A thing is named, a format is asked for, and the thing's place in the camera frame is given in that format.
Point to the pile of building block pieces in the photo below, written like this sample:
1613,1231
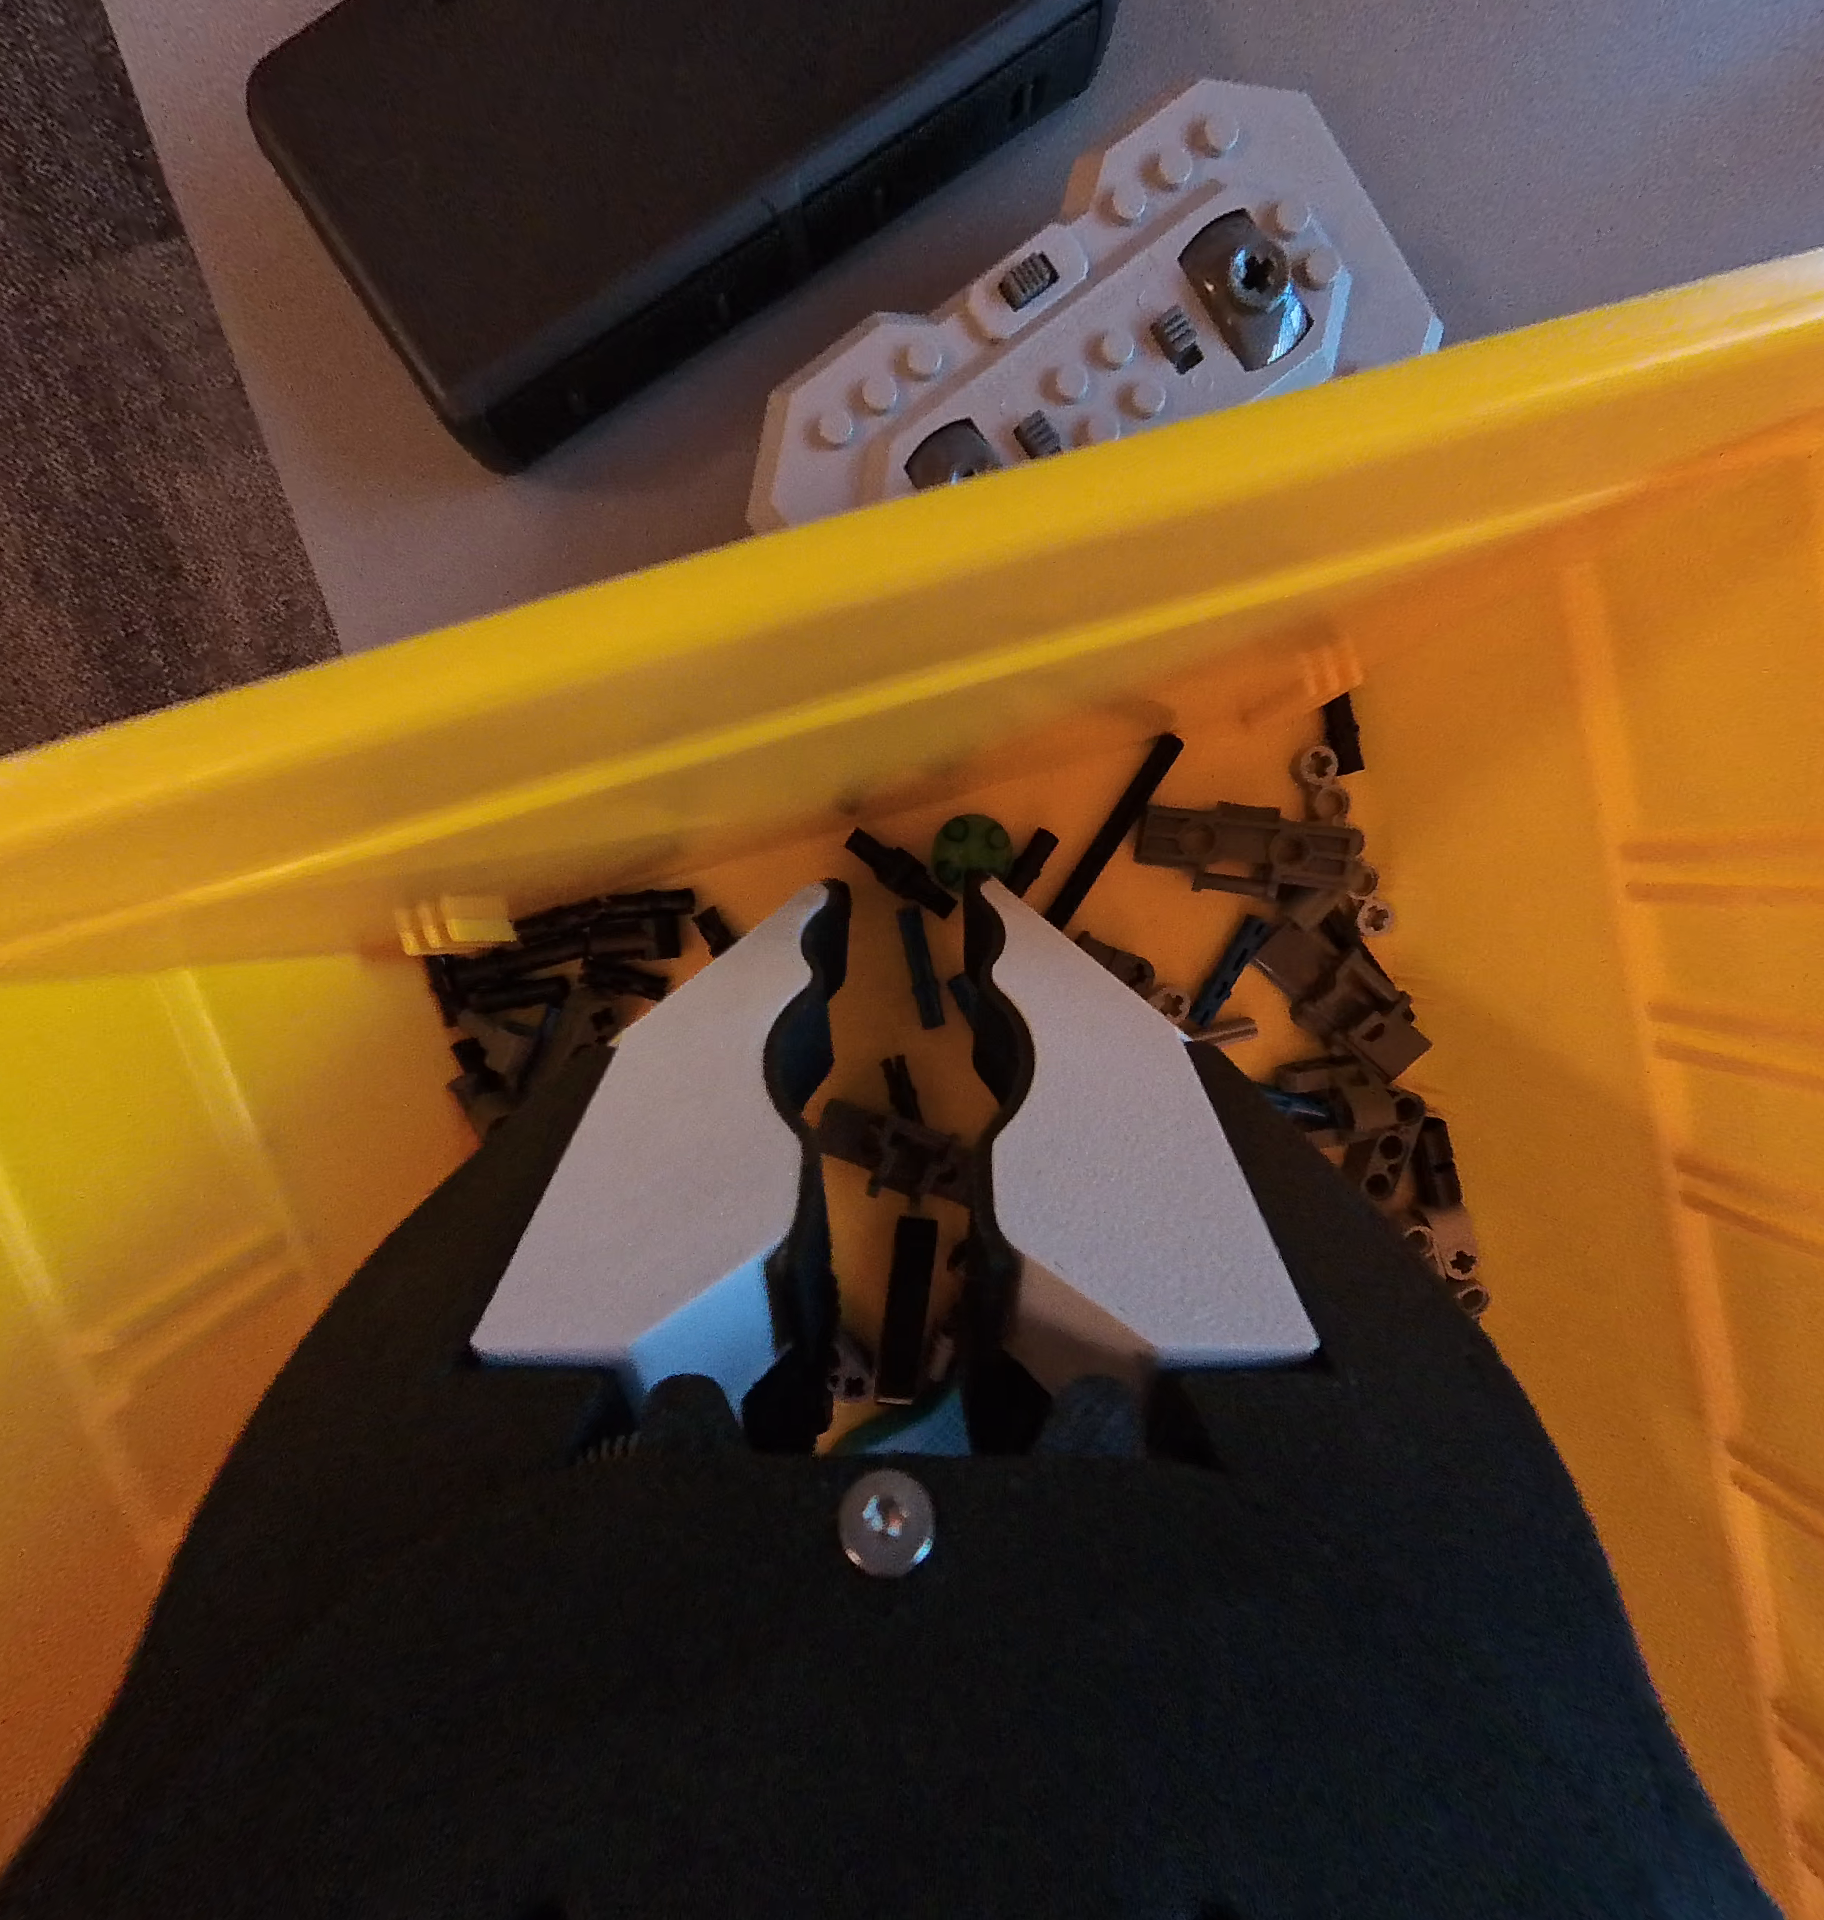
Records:
1332,976

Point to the long black axle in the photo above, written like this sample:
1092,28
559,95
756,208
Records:
1116,825

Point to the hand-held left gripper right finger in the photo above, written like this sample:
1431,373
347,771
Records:
1151,1201

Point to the yellow plastic bin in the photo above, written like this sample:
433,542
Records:
851,645

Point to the green round plate piece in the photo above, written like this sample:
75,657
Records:
971,847

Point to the flat black device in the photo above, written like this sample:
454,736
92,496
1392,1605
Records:
552,195

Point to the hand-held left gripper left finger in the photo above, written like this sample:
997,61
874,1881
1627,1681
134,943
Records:
656,1201

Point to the light grey battery box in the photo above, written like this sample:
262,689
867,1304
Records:
1001,345

